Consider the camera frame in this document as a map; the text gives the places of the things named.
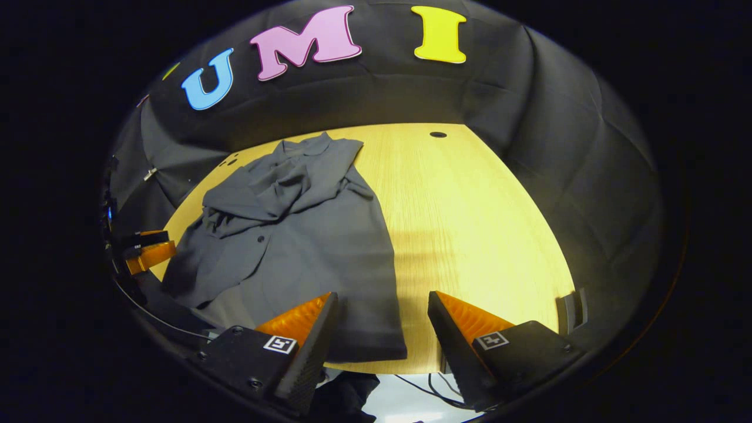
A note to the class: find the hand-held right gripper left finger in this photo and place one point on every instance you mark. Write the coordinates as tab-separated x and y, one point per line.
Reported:
308	364

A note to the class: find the copper cloth clip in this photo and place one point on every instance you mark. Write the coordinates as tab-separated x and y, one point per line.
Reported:
143	100

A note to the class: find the black backdrop cloth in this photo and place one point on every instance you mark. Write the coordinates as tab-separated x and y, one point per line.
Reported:
529	147

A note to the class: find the dark cloth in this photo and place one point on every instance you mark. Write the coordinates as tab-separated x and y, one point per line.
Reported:
346	396

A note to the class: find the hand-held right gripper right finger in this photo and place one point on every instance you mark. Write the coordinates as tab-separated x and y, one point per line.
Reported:
452	352

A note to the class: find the grey table bracket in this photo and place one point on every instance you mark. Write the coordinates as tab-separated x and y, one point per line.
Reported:
573	311

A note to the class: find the grey button shirt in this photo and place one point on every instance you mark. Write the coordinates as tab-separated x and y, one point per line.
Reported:
329	252

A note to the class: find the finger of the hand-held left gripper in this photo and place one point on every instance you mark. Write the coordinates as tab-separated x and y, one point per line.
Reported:
153	257
144	238

